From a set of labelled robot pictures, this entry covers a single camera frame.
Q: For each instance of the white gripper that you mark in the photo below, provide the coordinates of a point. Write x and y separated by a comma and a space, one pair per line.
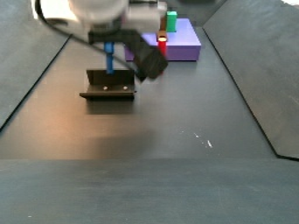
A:
139, 15

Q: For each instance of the blue stepped peg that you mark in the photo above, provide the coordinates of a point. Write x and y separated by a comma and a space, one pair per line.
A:
110, 51

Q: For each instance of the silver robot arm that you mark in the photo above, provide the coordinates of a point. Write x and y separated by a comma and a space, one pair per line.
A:
139, 15

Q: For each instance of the green U-shaped block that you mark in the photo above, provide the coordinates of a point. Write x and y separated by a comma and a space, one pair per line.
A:
171, 21

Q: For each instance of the brown L-shaped block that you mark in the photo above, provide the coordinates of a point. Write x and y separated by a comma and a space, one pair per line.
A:
162, 32

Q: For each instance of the red cylindrical peg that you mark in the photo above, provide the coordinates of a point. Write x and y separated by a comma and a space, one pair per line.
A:
162, 45

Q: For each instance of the purple base block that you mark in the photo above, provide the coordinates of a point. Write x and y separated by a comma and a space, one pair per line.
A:
183, 44

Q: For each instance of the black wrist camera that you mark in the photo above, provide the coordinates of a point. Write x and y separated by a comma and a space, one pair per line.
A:
150, 60

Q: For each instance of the black angle bracket fixture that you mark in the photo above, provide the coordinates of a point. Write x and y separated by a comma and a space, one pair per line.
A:
116, 85

